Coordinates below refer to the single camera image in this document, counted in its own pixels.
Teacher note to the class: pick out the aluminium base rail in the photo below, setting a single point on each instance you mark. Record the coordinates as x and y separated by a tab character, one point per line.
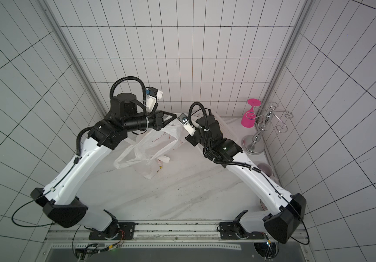
154	234

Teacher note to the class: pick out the silver metal glass rack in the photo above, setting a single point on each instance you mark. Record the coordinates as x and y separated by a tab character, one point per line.
255	144

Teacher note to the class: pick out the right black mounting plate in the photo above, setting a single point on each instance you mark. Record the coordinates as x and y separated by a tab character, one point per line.
227	231

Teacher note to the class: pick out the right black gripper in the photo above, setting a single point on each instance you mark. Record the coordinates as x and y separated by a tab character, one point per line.
193	139

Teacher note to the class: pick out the white bag with red print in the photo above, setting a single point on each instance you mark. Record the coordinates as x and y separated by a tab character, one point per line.
148	153

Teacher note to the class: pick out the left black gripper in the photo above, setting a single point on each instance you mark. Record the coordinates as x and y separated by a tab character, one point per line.
159	123

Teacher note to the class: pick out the black mounting plate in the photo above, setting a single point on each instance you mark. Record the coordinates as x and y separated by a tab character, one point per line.
227	231
115	232

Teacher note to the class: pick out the white perforated plastic basket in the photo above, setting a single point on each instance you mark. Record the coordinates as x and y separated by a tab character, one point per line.
226	130

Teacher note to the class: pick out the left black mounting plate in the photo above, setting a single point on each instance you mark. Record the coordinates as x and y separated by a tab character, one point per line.
115	232

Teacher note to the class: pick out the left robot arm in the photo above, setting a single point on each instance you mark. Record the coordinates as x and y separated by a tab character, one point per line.
133	107

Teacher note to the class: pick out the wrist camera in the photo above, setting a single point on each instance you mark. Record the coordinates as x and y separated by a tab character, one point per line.
184	120
153	95

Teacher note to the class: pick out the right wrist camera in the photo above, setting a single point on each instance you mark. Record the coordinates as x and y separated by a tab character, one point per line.
184	120

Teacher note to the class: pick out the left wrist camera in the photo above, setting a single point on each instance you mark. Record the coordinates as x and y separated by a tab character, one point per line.
153	95

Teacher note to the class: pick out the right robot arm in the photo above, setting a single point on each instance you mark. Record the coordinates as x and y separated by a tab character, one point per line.
285	211

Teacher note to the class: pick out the pink plastic wine glass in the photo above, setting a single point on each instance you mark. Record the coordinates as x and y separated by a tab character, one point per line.
248	119

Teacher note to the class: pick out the pale pink mug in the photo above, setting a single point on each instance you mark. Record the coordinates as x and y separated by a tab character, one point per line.
267	169

